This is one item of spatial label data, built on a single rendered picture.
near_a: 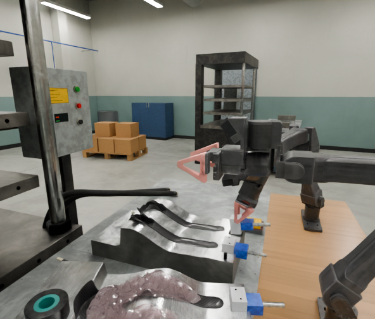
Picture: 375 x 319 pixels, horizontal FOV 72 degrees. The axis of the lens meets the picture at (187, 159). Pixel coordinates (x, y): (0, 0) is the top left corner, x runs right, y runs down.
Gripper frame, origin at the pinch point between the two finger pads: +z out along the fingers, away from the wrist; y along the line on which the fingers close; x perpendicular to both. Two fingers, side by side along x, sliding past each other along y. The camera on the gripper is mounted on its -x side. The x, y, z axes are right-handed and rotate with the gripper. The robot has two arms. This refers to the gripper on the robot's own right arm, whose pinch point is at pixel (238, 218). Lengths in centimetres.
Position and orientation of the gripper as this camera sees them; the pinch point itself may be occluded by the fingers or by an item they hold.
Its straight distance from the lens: 93.3
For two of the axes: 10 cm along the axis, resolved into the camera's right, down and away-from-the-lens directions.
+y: -3.5, 1.1, -9.3
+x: 8.6, 4.3, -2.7
